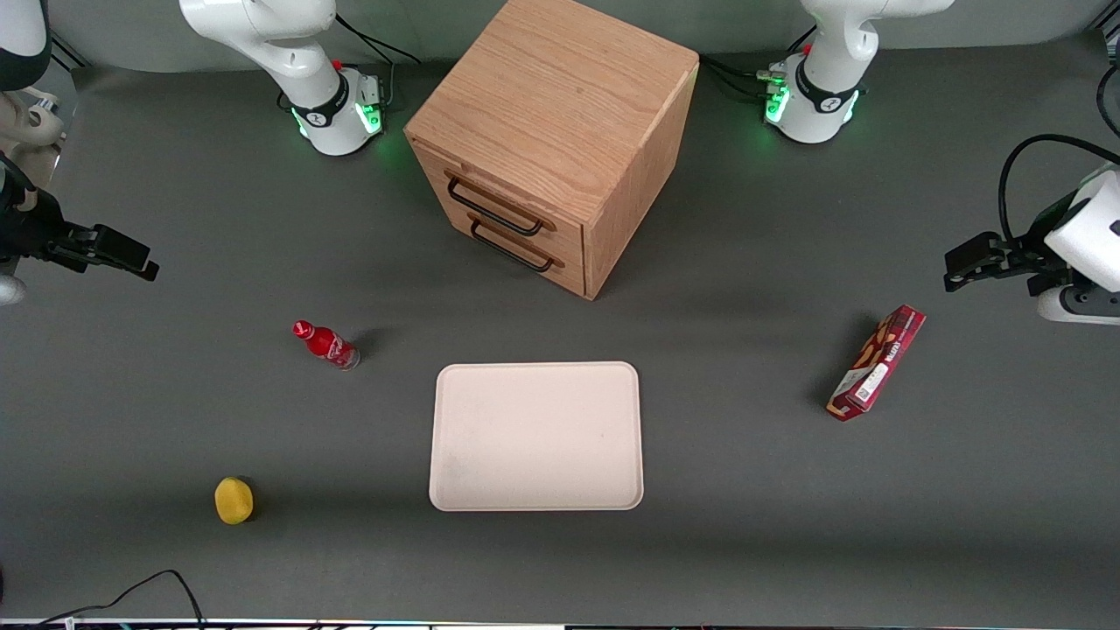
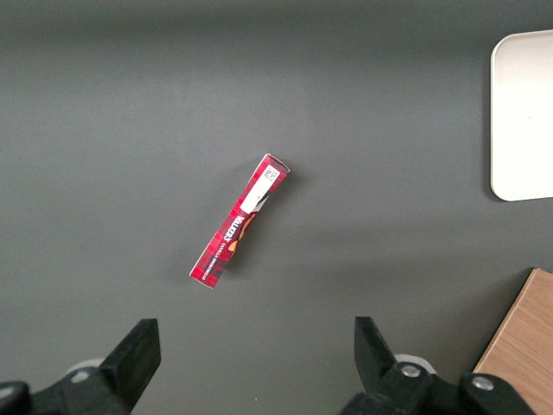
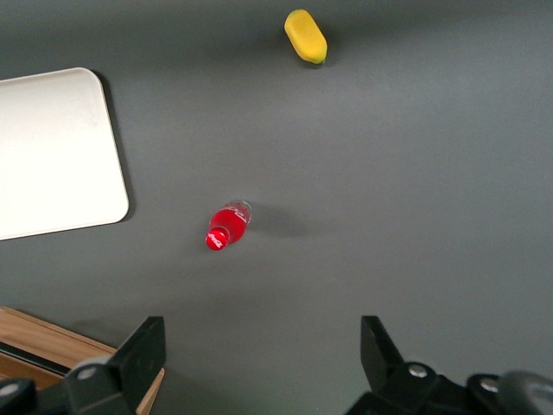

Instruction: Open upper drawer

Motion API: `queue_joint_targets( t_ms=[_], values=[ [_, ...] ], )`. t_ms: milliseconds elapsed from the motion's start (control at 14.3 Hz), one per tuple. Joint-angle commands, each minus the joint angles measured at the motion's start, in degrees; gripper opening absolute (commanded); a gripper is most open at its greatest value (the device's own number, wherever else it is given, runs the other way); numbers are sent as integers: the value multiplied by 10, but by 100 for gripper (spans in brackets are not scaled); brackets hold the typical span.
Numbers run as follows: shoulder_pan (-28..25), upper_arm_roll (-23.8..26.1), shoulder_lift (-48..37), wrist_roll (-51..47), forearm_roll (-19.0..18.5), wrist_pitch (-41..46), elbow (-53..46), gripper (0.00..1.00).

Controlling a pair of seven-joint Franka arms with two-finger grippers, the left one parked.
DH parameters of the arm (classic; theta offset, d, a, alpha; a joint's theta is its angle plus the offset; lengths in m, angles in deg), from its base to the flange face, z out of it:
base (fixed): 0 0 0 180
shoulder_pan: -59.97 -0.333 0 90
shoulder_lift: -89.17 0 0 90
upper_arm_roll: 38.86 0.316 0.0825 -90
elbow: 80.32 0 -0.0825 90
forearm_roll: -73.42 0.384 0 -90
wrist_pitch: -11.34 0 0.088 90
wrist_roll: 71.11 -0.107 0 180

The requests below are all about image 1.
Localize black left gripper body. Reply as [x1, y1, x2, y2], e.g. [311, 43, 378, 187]
[997, 197, 1073, 296]

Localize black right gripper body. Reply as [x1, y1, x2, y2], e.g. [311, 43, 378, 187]
[0, 179, 67, 263]

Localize black metal drawer handle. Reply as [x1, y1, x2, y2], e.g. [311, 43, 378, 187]
[470, 219, 556, 273]
[444, 171, 545, 237]

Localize wooden drawer with handle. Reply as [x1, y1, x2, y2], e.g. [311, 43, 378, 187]
[411, 144, 585, 263]
[437, 210, 585, 297]

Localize wooden drawer cabinet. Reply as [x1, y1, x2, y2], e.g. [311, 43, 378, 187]
[404, 0, 701, 301]

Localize beige moulded object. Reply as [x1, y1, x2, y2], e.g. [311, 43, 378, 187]
[0, 87, 67, 189]

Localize red snack box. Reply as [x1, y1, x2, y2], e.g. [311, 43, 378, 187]
[827, 304, 927, 423]

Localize red plastic bottle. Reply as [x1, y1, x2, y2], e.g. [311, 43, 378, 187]
[292, 320, 361, 371]

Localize yellow lemon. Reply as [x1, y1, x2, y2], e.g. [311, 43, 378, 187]
[214, 477, 256, 526]

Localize beige plastic tray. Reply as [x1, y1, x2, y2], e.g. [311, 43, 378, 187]
[429, 361, 645, 513]

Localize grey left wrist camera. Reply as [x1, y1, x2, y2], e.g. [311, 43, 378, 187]
[1037, 284, 1120, 326]

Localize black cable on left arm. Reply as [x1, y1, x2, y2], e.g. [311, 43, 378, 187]
[1000, 134, 1120, 248]

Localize black looped cable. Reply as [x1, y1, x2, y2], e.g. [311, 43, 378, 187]
[1097, 61, 1120, 138]

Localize black left arm base cables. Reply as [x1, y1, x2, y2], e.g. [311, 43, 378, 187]
[698, 26, 819, 99]

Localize black arm base cables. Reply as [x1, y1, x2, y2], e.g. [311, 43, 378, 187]
[332, 13, 423, 113]
[698, 26, 819, 99]

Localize black right arm base cables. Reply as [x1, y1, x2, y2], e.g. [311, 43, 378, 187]
[332, 13, 423, 113]

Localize black cable on table edge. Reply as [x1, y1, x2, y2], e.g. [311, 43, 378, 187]
[26, 570, 207, 629]

